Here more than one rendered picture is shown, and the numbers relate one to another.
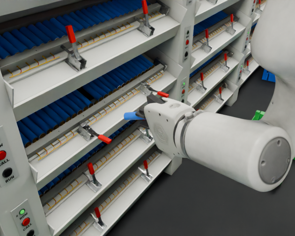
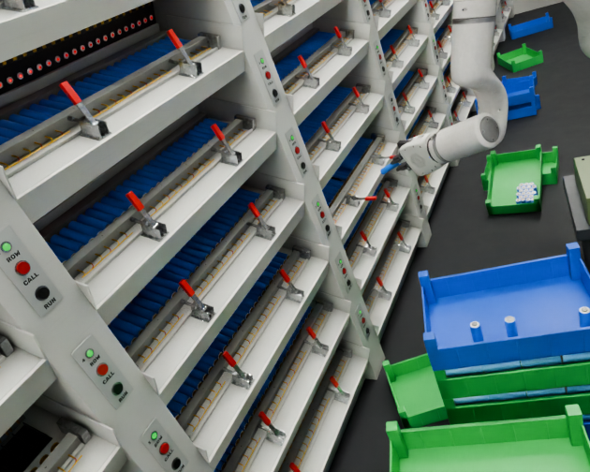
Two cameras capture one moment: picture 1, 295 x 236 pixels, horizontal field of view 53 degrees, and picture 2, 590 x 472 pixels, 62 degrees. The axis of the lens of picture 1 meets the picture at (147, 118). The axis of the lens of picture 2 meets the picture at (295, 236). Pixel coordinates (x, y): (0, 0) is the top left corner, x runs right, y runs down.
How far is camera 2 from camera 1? 0.85 m
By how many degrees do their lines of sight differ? 7
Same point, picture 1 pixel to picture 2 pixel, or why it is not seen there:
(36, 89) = (322, 169)
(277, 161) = (491, 128)
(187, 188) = (448, 250)
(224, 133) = (457, 129)
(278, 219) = (550, 237)
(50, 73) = (322, 158)
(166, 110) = (417, 141)
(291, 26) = (466, 62)
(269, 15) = (455, 62)
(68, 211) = (361, 273)
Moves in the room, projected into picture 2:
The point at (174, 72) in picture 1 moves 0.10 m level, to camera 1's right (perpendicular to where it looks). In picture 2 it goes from (392, 139) to (418, 128)
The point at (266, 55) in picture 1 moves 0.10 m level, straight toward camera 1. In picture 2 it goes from (461, 80) to (463, 95)
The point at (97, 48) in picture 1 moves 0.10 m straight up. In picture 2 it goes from (338, 134) to (328, 103)
